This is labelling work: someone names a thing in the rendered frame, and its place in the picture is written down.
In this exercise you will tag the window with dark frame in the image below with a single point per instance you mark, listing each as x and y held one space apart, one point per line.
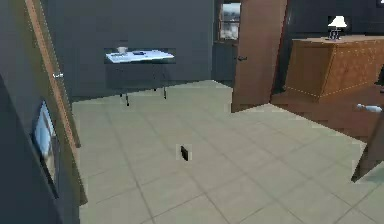
230 20

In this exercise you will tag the small black box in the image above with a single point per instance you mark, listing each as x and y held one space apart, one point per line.
184 153

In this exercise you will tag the dark flat item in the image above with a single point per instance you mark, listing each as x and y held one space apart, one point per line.
138 53

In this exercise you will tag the framed picture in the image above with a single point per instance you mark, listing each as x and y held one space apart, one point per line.
46 143

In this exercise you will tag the brown room door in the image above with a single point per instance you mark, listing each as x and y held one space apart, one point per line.
371 146
55 86
256 56

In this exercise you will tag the pale blue top table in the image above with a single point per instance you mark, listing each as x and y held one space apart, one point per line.
140 57

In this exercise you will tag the brown wooden cupboard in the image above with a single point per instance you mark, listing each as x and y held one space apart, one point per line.
333 66

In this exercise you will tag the white cup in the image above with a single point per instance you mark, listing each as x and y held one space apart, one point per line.
122 50

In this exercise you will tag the white shade table lamp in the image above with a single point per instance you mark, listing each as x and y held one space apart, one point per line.
336 27

